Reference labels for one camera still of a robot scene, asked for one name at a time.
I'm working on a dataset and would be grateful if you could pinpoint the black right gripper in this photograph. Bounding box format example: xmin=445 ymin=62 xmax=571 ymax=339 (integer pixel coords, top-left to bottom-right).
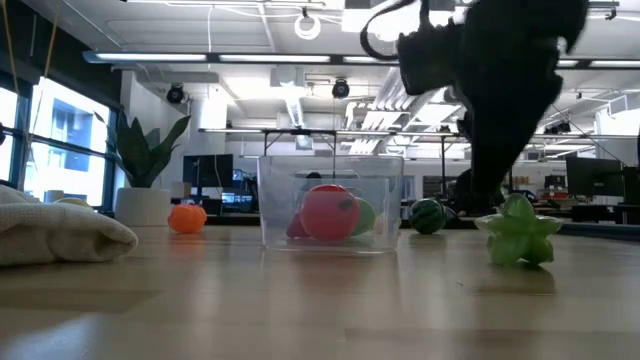
xmin=452 ymin=0 xmax=590 ymax=199

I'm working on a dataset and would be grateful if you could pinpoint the dark green toy watermelon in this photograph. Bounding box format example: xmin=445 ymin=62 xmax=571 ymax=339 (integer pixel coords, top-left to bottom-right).
xmin=408 ymin=197 xmax=448 ymax=236

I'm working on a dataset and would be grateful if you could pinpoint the green textured toy melon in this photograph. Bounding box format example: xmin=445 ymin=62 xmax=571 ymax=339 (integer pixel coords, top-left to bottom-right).
xmin=349 ymin=197 xmax=377 ymax=237

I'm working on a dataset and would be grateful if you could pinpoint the red toy apple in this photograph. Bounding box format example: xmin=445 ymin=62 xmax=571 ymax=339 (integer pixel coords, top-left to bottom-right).
xmin=298 ymin=183 xmax=361 ymax=242

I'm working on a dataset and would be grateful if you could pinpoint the orange toy pumpkin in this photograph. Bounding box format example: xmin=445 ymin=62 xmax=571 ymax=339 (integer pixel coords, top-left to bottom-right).
xmin=167 ymin=203 xmax=208 ymax=235

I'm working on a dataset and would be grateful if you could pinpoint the clear plastic tupperware container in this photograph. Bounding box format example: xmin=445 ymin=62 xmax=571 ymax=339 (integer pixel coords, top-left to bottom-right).
xmin=257 ymin=154 xmax=405 ymax=254

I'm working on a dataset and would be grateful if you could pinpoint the black computer monitor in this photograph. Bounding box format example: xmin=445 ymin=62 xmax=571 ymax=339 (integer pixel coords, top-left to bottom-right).
xmin=565 ymin=156 xmax=624 ymax=199
xmin=182 ymin=153 xmax=235 ymax=189
xmin=622 ymin=166 xmax=640 ymax=206

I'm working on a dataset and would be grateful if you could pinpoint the green plant in white pot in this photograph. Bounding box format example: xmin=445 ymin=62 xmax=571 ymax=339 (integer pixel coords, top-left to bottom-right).
xmin=93 ymin=110 xmax=192 ymax=227

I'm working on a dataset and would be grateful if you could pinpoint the long ceiling light bar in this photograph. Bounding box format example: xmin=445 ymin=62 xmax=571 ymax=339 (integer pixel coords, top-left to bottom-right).
xmin=82 ymin=49 xmax=640 ymax=71

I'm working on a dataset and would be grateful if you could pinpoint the large glass window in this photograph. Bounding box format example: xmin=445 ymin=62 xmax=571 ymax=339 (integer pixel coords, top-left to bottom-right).
xmin=0 ymin=74 xmax=121 ymax=211

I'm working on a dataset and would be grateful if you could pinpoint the beige checked cloth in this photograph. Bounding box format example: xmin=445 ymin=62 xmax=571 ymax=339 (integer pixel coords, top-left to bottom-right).
xmin=0 ymin=183 xmax=139 ymax=266

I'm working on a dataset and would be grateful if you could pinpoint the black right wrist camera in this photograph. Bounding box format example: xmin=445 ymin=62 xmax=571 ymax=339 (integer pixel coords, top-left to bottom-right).
xmin=397 ymin=22 xmax=464 ymax=96

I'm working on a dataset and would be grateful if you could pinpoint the black aluminium table frame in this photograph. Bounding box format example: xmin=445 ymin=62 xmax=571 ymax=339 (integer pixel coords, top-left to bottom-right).
xmin=169 ymin=213 xmax=640 ymax=241

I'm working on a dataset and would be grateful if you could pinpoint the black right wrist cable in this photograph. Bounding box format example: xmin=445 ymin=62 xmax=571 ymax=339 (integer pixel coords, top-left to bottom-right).
xmin=359 ymin=0 xmax=426 ymax=62

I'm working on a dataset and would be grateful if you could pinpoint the black background rig frame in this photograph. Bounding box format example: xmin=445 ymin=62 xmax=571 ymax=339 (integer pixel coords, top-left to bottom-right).
xmin=262 ymin=128 xmax=469 ymax=201

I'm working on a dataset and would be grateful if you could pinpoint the white hanging ring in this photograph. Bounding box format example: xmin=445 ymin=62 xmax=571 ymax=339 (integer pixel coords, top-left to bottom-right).
xmin=293 ymin=13 xmax=322 ymax=41

